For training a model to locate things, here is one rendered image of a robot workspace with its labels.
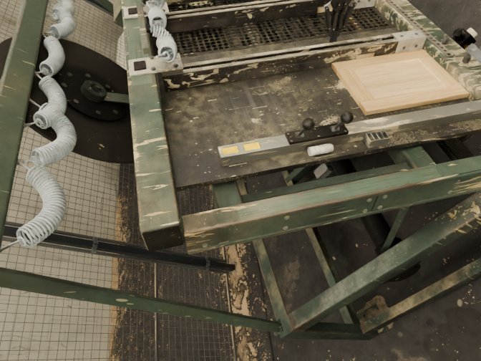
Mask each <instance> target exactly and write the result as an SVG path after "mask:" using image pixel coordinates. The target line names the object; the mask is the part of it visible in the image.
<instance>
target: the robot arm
mask: <svg viewBox="0 0 481 361"><path fill-rule="evenodd" d="M331 6H332V8H333V9H332V11H333V13H332V17H331V15H330V9H331ZM355 6H356V2H355V1H354V0H329V3H328V4H324V5H323V7H324V9H325V18H326V27H327V29H328V30H330V32H329V36H330V41H329V43H331V42H336V40H337V37H338V36H339V33H340V31H341V30H342V29H341V28H345V27H346V25H347V22H348V20H349V17H350V16H351V13H352V11H353V9H354V7H355ZM346 7H347V9H346ZM337 17H338V18H337ZM336 21H337V22H336Z"/></svg>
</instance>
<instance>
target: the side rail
mask: <svg viewBox="0 0 481 361"><path fill-rule="evenodd" d="M477 191H481V155H479V156H475V157H471V158H464V159H460V160H453V161H450V162H446V163H439V164H436V165H429V166H425V167H421V168H415V169H411V170H404V171H400V172H396V173H390V174H386V175H380V176H376V177H372V178H365V179H361V180H355V181H351V182H348V183H341V184H337V185H333V186H327V187H323V188H316V189H312V190H308V191H302V192H298V193H292V194H288V195H284V196H277V197H273V198H267V199H263V200H259V201H253V202H249V203H242V204H238V205H234V206H228V207H224V208H218V209H214V210H210V211H203V212H200V213H193V214H189V215H185V216H182V219H183V226H184V231H185V233H183V236H184V238H185V244H186V247H187V250H188V254H195V253H199V252H202V251H208V250H212V249H218V248H222V247H225V246H231V245H235V244H241V243H245V242H248V241H254V240H258V239H264V238H268V237H271V236H277V235H281V234H287V233H291V232H294V231H300V230H304V229H307V228H313V227H317V226H323V225H326V224H330V223H336V222H340V221H345V220H349V219H353V218H359V217H362V216H368V215H372V214H375V213H382V212H385V211H391V210H395V209H398V208H405V207H408V206H414V205H418V204H421V203H428V202H431V201H437V200H441V199H444V198H451V197H454V196H460V195H464V194H467V193H474V192H477Z"/></svg>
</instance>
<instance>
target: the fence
mask: <svg viewBox="0 0 481 361"><path fill-rule="evenodd" d="M477 118H481V100H475V101H471V102H463V103H459V104H455V105H448V106H443V107H436V108H431V109H427V110H420V111H415V112H408V113H403V114H399V115H392V116H387V117H380V118H375V119H371V120H363V121H359V122H352V123H349V124H344V125H345V126H346V128H347V130H348V131H349V134H347V135H340V136H336V137H332V138H324V139H320V140H312V141H308V142H304V143H297V144H293V145H289V143H288V141H287V139H286V136H285V135H279V136H276V137H271V138H264V139H259V140H252V141H248V142H243V143H236V144H231V145H224V146H220V147H218V156H219V159H220V164H221V166H225V165H232V164H236V163H244V162H248V161H252V160H259V159H263V158H270V157H274V156H279V155H285V154H290V153H297V152H301V151H305V150H308V147H312V146H316V145H323V144H327V143H328V144H329V143H331V144H332V145H339V144H344V143H350V142H355V141H359V140H363V139H364V136H365V134H366V133H373V132H377V131H382V130H385V132H386V133H387V135H393V134H397V133H404V132H408V131H413V130H419V129H424V128H428V127H435V126H439V125H446V124H450V123H455V122H462V121H466V120H473V119H477ZM256 142H259V145H260V147H261V148H259V149H255V150H247V151H245V149H244V147H243V145H245V144H249V143H256ZM233 146H237V147H238V151H239V153H231V154H227V155H224V154H223V152H222V148H229V147H233Z"/></svg>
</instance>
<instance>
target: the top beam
mask: <svg viewBox="0 0 481 361"><path fill-rule="evenodd" d="M121 4H122V20H123V29H124V38H125V56H126V65H127V81H128V91H129V100H130V117H131V126H132V143H133V152H134V161H135V178H136V187H137V204H138V213H139V222H140V233H141V235H142V238H143V240H144V242H145V245H146V247H147V250H148V251H157V250H161V249H167V248H171V247H175V246H181V245H183V244H184V243H185V238H184V236H183V230H182V225H181V220H180V209H179V204H178V196H177V191H176V187H175V179H174V175H173V167H172V162H171V157H170V149H169V145H168V140H167V133H166V128H165V120H164V115H163V111H162V103H161V99H160V91H159V86H158V81H157V73H153V74H144V75H140V76H134V77H130V73H129V64H128V60H131V59H139V58H145V57H150V56H153V52H152V44H151V39H150V33H147V38H148V42H149V48H150V53H149V54H144V53H143V50H142V40H141V35H140V25H139V20H138V18H134V19H125V16H124V7H128V6H137V4H136V0H121Z"/></svg>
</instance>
